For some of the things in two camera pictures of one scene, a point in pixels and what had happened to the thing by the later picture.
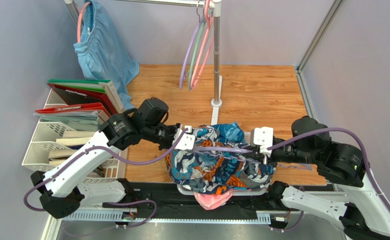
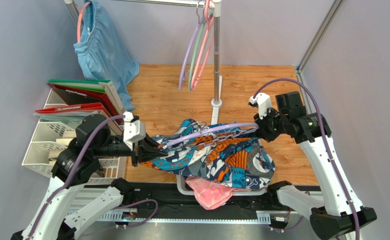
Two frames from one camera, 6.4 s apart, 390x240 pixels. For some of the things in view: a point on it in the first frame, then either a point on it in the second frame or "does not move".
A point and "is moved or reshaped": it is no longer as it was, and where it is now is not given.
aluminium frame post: [315, 44] does not move
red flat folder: [93, 106] does not move
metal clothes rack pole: [217, 12] does not move
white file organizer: [113, 167] does not move
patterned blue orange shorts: [222, 160] is moved or reshaped
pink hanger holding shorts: [78, 30] does not move
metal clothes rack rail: [195, 3] does not move
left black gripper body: [165, 135] → [122, 149]
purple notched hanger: [233, 150] → [255, 125]
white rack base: [216, 105] does not move
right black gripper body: [259, 156] → [261, 127]
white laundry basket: [247, 134] → [252, 192]
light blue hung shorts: [103, 53] does not move
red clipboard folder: [71, 96] does not move
